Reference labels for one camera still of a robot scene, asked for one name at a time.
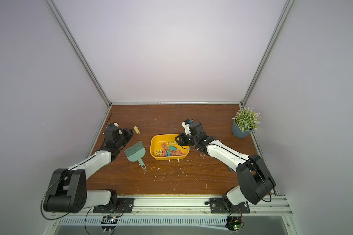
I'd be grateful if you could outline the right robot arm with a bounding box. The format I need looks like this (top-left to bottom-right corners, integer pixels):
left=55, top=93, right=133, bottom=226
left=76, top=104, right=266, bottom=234
left=175, top=119, right=276, bottom=207

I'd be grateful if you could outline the potted green plant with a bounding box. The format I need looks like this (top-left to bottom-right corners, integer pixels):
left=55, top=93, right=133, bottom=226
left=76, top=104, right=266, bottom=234
left=232, top=107, right=261, bottom=139

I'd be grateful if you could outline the left controller board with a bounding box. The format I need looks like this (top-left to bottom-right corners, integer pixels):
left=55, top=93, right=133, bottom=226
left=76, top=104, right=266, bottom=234
left=101, top=216, right=119, bottom=235

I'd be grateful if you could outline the yellow plastic storage box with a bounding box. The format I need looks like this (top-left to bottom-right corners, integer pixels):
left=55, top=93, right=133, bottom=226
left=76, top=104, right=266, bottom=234
left=150, top=134, right=190, bottom=160

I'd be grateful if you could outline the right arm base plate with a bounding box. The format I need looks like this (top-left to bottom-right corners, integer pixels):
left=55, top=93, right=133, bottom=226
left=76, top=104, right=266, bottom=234
left=204, top=197, right=250, bottom=214

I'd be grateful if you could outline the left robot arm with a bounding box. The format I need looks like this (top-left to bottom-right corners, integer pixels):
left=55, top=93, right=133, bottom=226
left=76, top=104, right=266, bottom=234
left=40, top=123, right=134, bottom=220

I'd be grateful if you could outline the yellow binder clip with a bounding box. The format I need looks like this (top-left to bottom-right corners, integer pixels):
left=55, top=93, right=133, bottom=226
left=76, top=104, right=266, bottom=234
left=133, top=126, right=140, bottom=134

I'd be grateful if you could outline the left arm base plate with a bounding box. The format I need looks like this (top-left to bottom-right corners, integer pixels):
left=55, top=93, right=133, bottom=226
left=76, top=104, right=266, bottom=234
left=93, top=197, right=134, bottom=214

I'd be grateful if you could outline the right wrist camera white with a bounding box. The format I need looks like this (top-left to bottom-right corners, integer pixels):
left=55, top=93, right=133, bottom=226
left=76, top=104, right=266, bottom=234
left=182, top=119, right=193, bottom=135

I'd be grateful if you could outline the controller board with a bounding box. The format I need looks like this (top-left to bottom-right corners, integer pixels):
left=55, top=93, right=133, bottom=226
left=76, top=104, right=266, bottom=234
left=225, top=216, right=244, bottom=232
left=101, top=216, right=119, bottom=235

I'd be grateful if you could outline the aluminium front rail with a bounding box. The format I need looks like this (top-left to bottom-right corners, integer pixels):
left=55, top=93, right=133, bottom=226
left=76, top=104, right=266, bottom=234
left=51, top=195, right=293, bottom=217

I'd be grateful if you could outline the right controller board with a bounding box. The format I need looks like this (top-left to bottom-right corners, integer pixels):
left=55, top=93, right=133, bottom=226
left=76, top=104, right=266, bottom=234
left=225, top=216, right=244, bottom=232

